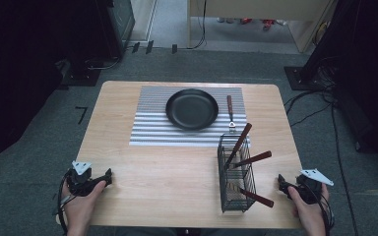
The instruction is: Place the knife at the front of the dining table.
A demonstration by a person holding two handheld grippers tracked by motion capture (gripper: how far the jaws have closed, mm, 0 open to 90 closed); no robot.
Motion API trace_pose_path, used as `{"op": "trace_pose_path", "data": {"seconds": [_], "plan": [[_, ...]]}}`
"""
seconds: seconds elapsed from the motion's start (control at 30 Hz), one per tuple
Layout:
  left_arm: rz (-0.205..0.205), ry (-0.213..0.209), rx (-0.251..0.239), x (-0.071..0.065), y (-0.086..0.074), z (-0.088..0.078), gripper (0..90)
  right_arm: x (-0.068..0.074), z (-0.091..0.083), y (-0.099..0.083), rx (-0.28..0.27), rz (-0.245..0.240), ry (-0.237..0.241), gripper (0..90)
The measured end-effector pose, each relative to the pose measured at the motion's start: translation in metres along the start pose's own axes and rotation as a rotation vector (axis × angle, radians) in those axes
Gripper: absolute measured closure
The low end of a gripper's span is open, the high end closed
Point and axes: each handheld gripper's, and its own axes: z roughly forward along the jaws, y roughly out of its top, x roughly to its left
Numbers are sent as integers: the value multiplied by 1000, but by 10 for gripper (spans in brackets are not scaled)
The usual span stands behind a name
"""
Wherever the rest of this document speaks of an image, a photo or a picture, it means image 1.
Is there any light wooden desk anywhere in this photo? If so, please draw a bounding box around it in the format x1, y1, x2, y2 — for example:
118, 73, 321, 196
186, 0, 340, 54

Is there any long black floor cable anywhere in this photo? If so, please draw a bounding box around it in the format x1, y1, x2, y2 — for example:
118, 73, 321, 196
330, 97, 360, 236

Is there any black wire basket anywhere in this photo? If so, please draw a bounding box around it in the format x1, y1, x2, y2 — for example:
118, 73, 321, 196
217, 133, 258, 213

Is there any black cabinet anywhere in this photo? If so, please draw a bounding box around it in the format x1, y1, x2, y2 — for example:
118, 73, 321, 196
93, 0, 136, 61

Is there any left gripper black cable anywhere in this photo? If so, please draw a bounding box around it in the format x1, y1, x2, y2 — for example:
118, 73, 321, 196
56, 169, 73, 236

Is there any wooden-handled fork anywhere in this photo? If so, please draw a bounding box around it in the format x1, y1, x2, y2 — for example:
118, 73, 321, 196
225, 94, 237, 133

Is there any black round pan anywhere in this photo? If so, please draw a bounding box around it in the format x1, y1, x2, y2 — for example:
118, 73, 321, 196
164, 88, 220, 132

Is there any wooden-handled utensil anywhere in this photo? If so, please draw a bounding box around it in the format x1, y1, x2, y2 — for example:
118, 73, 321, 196
231, 149, 273, 169
228, 183, 276, 208
225, 122, 253, 170

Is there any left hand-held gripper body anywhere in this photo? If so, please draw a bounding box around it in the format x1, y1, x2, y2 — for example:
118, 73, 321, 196
66, 160, 103, 198

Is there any person's left hand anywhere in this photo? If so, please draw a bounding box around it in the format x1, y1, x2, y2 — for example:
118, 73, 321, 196
60, 179, 108, 232

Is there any black hanging cable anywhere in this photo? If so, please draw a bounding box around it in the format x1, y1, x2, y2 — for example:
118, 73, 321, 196
176, 0, 209, 51

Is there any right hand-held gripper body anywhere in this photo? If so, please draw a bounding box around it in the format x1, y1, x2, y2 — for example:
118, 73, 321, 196
289, 168, 335, 205

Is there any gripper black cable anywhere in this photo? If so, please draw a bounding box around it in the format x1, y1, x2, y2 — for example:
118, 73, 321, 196
56, 169, 73, 236
303, 183, 337, 236

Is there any dark stand base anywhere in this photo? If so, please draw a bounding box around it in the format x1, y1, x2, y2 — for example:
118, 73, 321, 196
56, 58, 102, 89

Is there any grey striped placemat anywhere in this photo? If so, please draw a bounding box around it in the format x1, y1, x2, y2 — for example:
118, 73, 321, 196
129, 86, 251, 148

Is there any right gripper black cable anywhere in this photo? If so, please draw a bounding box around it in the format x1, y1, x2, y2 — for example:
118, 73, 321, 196
303, 183, 337, 236

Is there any black stand base plate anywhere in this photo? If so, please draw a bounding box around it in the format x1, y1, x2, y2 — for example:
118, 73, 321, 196
283, 65, 337, 91

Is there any person's right hand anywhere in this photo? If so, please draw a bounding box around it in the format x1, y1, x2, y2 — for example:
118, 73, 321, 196
286, 183, 331, 232

